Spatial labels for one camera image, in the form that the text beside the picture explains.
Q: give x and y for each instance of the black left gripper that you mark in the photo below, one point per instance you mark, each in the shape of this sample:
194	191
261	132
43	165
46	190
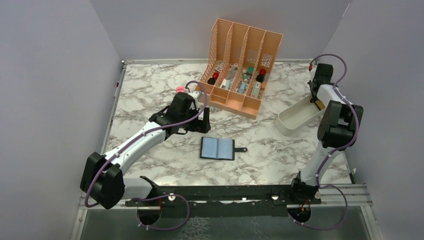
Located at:
203	126

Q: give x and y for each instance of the peach desk organizer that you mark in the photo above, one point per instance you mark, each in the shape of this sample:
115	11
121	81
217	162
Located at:
233	47

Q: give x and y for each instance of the pink cartoon bottle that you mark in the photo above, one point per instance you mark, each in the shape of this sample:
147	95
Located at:
180	89

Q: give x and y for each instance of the teal cap tube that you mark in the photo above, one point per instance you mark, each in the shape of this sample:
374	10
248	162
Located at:
247	74

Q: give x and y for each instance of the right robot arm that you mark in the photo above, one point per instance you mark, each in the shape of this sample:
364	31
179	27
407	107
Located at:
337	131

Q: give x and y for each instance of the white plastic tray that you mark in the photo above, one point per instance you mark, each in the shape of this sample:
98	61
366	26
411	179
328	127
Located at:
295	117

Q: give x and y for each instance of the aluminium table frame rail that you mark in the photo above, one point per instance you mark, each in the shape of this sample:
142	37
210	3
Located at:
339	195

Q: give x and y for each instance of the black leather card holder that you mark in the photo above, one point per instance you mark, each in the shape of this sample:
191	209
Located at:
212	148

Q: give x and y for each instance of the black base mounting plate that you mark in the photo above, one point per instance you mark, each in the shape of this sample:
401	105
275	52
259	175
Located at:
220	201

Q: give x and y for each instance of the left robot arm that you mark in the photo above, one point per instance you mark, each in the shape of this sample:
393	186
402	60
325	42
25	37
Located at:
103	179

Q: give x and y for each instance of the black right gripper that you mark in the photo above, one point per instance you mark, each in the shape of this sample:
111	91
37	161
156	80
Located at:
310	82

